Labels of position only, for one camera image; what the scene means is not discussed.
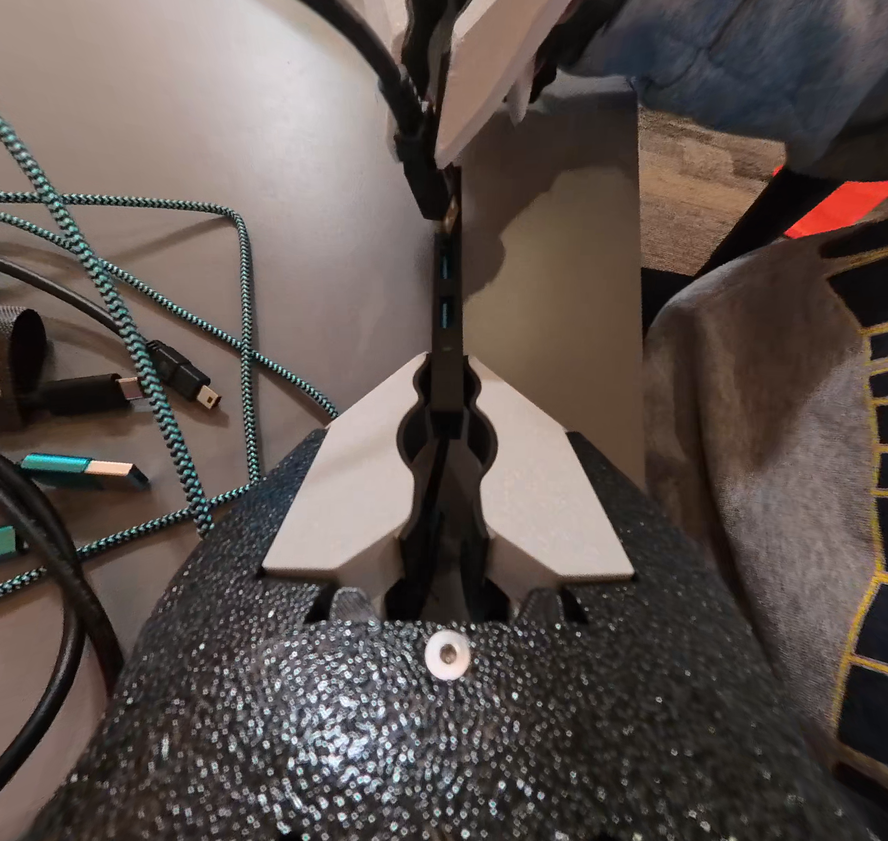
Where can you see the red orange cloth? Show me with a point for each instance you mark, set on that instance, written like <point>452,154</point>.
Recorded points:
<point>850,209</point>

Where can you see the teal usb plug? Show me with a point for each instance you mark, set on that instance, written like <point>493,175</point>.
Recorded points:
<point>8,541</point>
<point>62,468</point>

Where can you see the black usb hub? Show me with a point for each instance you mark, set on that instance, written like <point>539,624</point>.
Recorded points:
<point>447,313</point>

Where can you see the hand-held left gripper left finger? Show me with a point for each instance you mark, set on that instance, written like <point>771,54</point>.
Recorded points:
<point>340,501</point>

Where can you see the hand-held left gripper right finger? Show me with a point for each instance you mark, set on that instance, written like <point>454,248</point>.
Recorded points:
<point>548,501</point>

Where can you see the black chair leg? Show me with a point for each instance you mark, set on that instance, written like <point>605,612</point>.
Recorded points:
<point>777,220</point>

